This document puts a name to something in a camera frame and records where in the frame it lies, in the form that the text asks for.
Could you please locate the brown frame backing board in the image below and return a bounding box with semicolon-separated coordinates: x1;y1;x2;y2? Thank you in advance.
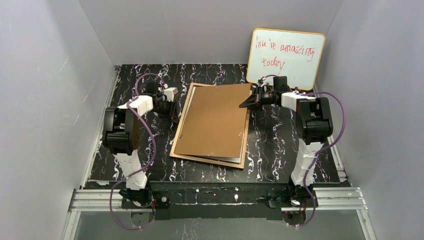
173;83;253;159

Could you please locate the black wooden picture frame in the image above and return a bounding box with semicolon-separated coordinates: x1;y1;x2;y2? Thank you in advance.
169;82;252;170

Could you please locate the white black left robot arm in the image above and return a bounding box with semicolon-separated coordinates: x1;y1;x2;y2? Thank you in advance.
102;81;180;191

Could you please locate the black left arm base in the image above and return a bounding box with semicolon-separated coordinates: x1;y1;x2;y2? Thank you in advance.
118;188;171;210

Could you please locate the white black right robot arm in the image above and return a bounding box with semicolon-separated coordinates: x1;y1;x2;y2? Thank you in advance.
239;74;334;190

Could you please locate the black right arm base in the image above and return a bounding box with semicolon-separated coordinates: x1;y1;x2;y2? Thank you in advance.
265;186;319;209

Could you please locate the whiteboard with red writing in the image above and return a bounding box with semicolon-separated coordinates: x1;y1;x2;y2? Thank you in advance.
246;28;326;91

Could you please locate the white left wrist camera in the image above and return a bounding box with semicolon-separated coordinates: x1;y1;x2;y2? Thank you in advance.
163;87;179;102

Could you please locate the aluminium mounting rail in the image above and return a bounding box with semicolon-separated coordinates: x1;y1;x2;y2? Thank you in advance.
68;182;376;240

